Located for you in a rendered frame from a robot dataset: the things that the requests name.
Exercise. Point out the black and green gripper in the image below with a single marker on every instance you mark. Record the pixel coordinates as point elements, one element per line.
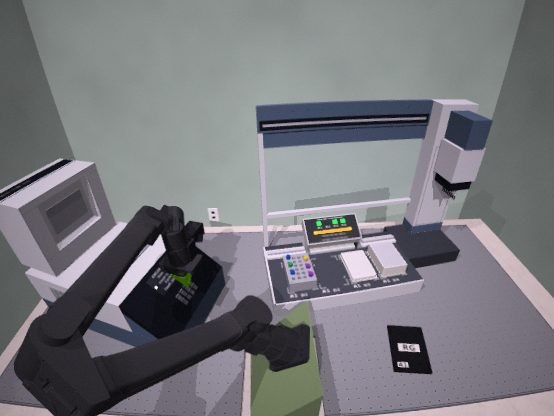
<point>180,267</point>

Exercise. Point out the black rectangular pad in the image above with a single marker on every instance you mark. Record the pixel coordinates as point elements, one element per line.
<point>408,350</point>

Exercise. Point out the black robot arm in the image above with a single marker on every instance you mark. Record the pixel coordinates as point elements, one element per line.
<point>53,350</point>

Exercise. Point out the white rectangular block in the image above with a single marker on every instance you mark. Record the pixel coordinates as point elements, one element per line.
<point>386,259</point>

